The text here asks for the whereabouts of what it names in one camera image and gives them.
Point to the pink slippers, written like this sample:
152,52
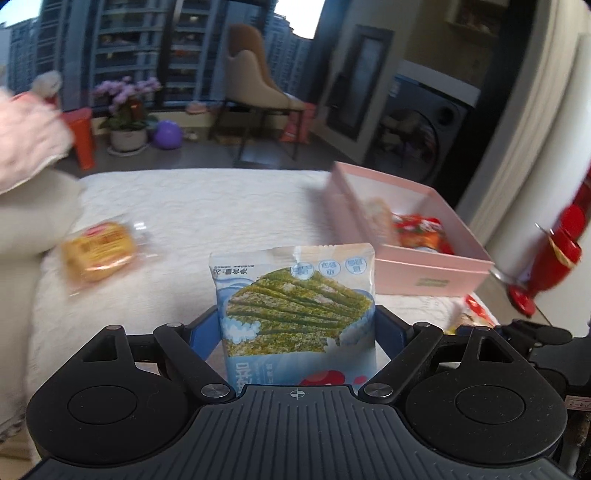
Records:
195,109

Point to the beige upholstered chair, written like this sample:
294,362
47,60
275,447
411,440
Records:
251,74

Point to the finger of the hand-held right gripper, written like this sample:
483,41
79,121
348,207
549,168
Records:
531,333

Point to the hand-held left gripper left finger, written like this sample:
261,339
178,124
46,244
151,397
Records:
203,332

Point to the cream curtain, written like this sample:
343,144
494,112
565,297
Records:
531,138

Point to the wrapped round bread bun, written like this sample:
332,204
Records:
99,251

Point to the beige plush toy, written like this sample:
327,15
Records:
46,85

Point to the pink bag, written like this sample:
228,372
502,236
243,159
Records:
298,124

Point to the pink cardboard box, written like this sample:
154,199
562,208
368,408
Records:
415,277

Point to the blue seaweed snack packet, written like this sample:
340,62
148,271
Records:
291,314

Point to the pale bread in wrapper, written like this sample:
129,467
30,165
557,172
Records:
378,217

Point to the grey washing machine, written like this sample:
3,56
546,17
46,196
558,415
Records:
443,115

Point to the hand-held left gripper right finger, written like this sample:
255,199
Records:
387,330

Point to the purple ball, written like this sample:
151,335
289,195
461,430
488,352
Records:
168,135

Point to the beige pillow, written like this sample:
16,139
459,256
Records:
32,221

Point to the orange stool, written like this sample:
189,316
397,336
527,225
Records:
83,138

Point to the large red snack packet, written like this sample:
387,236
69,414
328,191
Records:
418,233

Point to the black framed mirror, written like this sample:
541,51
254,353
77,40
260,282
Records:
360,83

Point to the potted purple orchid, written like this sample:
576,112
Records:
124,99

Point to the red plastic toy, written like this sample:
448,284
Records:
558,258

